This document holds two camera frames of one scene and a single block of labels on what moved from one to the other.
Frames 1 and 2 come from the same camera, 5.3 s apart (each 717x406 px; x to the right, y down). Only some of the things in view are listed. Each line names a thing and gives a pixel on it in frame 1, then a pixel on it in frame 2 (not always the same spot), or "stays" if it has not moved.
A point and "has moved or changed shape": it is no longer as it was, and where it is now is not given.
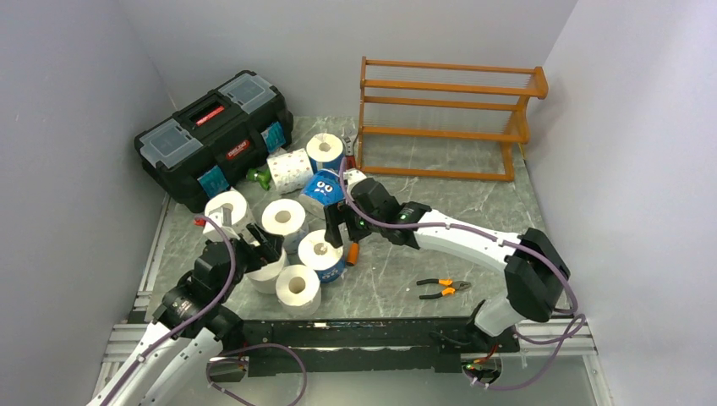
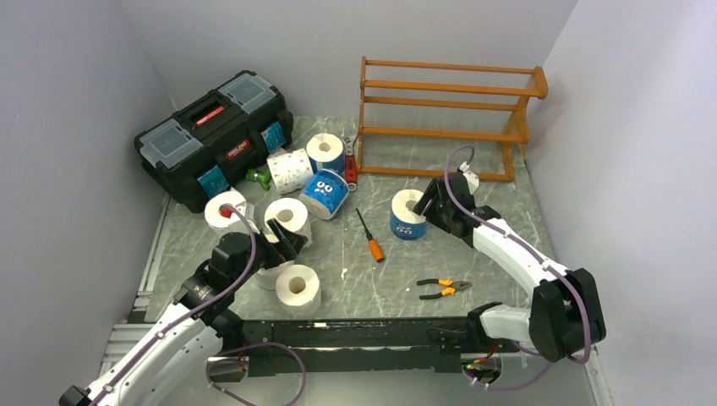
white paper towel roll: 298,290 stays
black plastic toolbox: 210,145 stays
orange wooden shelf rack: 444,120 stays
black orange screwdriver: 353,255 → 373,243
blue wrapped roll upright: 325,151 stays
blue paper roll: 327,261 has moved or changed shape
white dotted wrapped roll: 290,170 stays
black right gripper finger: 334,215 → 424,201
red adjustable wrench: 348,139 stays
